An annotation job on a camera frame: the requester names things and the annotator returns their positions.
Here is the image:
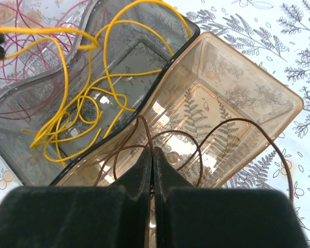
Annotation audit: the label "clear plastic box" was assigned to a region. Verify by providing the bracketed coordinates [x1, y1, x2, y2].
[0, 0, 99, 104]

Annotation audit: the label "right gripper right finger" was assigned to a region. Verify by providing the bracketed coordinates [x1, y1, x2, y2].
[153, 148, 307, 247]

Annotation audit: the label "amber plastic box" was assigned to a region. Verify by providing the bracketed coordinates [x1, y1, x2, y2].
[55, 33, 304, 243]

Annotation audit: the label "smoky grey plastic box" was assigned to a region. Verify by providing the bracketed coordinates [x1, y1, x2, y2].
[0, 1, 200, 186]

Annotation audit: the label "floral patterned table mat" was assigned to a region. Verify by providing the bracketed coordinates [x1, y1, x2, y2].
[0, 1, 310, 247]

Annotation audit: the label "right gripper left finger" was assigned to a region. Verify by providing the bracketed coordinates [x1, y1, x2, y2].
[0, 148, 152, 247]

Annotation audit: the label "yellow wires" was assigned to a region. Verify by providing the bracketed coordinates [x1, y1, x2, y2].
[0, 0, 192, 168]

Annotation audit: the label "brown wires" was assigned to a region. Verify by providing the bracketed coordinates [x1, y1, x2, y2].
[92, 115, 295, 204]

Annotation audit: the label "pink wire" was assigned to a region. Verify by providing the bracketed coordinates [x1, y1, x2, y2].
[0, 0, 114, 122]

